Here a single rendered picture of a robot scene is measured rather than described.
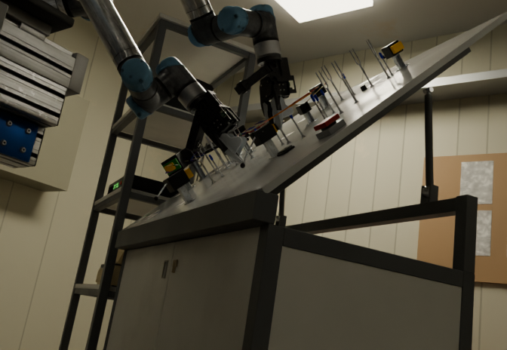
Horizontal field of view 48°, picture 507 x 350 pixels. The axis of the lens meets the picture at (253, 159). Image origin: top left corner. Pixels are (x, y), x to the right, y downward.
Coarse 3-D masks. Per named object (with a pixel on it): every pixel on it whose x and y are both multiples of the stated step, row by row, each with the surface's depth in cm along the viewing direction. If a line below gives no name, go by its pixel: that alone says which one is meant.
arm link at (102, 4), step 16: (80, 0) 155; (96, 0) 152; (96, 16) 151; (112, 16) 151; (112, 32) 149; (128, 32) 152; (112, 48) 148; (128, 48) 148; (128, 64) 144; (144, 64) 144; (128, 80) 143; (144, 80) 144; (144, 96) 150
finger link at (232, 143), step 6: (222, 138) 156; (228, 138) 155; (234, 138) 155; (240, 138) 154; (228, 144) 156; (234, 144) 155; (240, 144) 155; (228, 150) 155; (234, 150) 155; (234, 156) 155; (240, 162) 156
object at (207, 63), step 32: (160, 32) 253; (192, 64) 296; (224, 64) 291; (128, 128) 287; (160, 128) 280; (128, 160) 237; (96, 192) 284; (128, 192) 234; (96, 224) 280; (96, 288) 229; (96, 320) 219
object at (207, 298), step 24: (192, 240) 159; (216, 240) 144; (240, 240) 132; (192, 264) 155; (216, 264) 140; (240, 264) 128; (168, 288) 167; (192, 288) 150; (216, 288) 137; (240, 288) 125; (168, 312) 161; (192, 312) 146; (216, 312) 133; (240, 312) 122; (168, 336) 156; (192, 336) 142; (216, 336) 130; (240, 336) 119
